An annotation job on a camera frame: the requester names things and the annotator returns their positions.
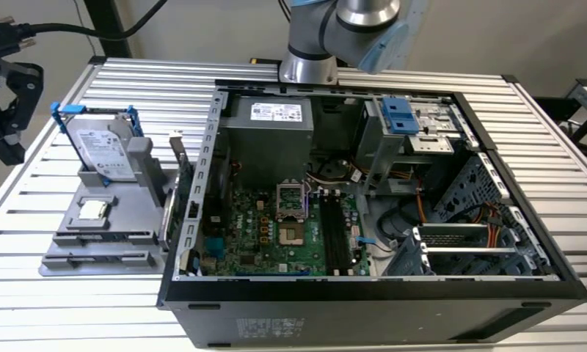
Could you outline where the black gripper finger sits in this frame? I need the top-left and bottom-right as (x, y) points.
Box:
(0, 61), (45, 167)

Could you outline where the RAM stick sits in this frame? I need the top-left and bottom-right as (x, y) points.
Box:
(65, 252), (150, 265)

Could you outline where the black RAM slot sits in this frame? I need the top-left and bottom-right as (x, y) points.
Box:
(318, 189), (342, 276)
(332, 189), (356, 276)

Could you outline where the hard disk in blue carrier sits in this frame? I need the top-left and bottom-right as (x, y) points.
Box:
(50, 103), (145, 184)

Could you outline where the silver CPU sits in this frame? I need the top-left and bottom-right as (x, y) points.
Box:
(74, 199), (111, 221)

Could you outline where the grey parts rack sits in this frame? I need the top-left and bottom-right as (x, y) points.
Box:
(37, 137), (177, 278)

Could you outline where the green graphics card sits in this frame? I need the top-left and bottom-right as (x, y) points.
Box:
(158, 128), (197, 254)

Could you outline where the black case fan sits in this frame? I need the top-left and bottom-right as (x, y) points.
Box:
(205, 152), (236, 221)

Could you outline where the grey power supply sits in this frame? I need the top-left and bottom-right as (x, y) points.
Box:
(221, 95), (317, 184)

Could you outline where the metal socket cover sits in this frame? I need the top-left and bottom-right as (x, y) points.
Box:
(274, 178), (308, 223)

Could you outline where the green motherboard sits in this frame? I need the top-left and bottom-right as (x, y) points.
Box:
(197, 183), (372, 278)

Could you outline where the CPU socket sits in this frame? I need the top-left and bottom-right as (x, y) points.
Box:
(277, 221), (306, 249)

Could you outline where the blue expansion slot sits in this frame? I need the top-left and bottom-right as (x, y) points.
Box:
(233, 269), (309, 278)

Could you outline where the blue plastic bay latch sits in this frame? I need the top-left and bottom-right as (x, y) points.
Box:
(380, 97), (420, 135)

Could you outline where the black PC case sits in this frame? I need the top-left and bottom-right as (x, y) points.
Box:
(154, 78), (587, 349)

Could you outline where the grey disk bay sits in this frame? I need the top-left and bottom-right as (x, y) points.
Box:
(384, 205), (552, 276)

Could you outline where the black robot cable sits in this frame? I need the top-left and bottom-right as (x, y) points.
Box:
(0, 0), (170, 63)

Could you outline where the black upright post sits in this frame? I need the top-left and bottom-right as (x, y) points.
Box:
(81, 0), (133, 59)

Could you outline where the black looped cable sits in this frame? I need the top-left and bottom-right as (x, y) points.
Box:
(374, 207), (420, 254)

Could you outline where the orange wire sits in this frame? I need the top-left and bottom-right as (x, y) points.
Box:
(413, 183), (425, 225)

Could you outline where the red yellow wire bundle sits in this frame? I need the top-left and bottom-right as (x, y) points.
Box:
(472, 202), (508, 254)

